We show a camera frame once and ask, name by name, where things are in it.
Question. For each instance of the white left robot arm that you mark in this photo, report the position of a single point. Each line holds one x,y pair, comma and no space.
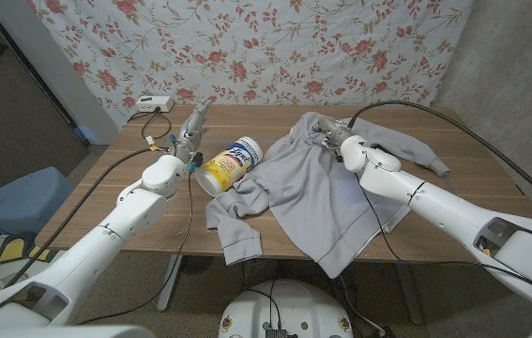
120,220

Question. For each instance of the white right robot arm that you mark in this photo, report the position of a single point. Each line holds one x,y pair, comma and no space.
434,202

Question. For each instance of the grey table leg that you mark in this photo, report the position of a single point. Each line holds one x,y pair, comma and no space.
408,291

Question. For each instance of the white power adapter box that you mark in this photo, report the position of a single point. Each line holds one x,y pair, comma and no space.
153,103

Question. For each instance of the white robot chest rim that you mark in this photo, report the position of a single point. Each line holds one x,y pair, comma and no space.
59,332

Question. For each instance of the yellow black floor pad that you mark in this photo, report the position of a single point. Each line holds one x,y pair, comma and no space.
12,249

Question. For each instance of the floral print backdrop cloth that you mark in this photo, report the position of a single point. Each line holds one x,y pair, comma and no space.
270,47

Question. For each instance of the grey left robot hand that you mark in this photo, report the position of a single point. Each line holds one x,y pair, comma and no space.
190,136

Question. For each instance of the light grey sweatshirt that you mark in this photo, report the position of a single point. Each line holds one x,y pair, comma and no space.
303,197

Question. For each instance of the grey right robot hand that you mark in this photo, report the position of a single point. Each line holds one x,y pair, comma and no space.
333,133

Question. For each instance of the white table leg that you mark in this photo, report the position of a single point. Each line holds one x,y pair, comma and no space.
170,281

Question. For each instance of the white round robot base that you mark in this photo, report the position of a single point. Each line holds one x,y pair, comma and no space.
289,305

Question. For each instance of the yellow white wipes canister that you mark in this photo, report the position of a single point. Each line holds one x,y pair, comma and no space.
228,164

